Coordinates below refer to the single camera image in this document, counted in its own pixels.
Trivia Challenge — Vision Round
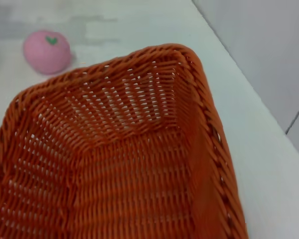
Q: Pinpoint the orange woven wicker basket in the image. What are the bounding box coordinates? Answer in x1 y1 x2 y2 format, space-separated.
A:
0 43 250 239

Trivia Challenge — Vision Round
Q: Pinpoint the pink peach toy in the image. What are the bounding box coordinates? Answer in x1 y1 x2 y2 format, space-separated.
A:
23 29 71 75

